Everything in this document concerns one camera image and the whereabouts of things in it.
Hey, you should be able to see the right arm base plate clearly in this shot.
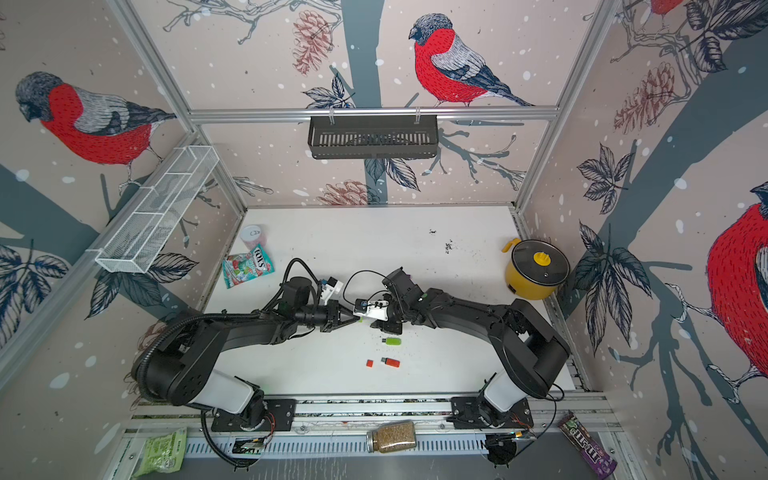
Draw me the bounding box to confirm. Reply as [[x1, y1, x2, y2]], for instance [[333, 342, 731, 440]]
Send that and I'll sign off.
[[446, 396, 533, 430]]

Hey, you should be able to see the glass jar of seeds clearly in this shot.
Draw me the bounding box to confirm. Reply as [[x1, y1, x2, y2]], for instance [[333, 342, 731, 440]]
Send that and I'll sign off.
[[366, 421, 417, 454]]

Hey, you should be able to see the black wire basket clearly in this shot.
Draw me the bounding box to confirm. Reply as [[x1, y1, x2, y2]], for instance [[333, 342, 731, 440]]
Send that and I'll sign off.
[[308, 115, 439, 160]]

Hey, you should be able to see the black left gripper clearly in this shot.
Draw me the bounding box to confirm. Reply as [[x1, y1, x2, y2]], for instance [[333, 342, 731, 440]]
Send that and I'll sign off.
[[295, 301, 360, 332]]

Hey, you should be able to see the white wire mesh shelf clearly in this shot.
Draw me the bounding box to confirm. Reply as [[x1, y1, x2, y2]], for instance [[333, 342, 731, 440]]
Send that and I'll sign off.
[[95, 145, 219, 273]]

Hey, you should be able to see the green candy packet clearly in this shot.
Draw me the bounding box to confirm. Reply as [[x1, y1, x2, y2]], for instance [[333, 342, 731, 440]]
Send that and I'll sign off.
[[222, 244, 275, 289]]

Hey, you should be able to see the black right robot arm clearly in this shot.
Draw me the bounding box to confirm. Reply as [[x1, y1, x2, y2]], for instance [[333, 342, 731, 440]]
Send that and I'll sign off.
[[355, 269, 571, 427]]

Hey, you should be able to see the red usb drive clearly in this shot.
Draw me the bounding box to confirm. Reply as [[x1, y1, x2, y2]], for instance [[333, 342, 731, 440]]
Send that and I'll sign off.
[[381, 357, 400, 368]]

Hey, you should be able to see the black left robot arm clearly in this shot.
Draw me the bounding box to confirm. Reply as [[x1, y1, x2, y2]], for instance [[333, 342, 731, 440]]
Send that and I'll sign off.
[[131, 277, 360, 431]]

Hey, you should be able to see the purple candy bar wrapper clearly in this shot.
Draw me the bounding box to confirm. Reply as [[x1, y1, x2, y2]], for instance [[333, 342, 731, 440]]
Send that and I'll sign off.
[[558, 411, 617, 480]]

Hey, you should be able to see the green snack bag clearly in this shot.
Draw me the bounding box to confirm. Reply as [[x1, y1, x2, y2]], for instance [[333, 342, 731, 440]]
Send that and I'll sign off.
[[133, 428, 187, 478]]

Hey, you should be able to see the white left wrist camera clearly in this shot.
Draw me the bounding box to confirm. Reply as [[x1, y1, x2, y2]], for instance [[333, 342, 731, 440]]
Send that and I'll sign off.
[[320, 277, 344, 305]]

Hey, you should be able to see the pink can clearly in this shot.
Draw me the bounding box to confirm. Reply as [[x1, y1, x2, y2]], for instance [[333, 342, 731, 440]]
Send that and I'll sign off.
[[239, 224, 267, 251]]

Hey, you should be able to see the yellow pot with black lid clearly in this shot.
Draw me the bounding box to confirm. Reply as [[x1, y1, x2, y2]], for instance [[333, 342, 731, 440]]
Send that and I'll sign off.
[[502, 238, 571, 301]]

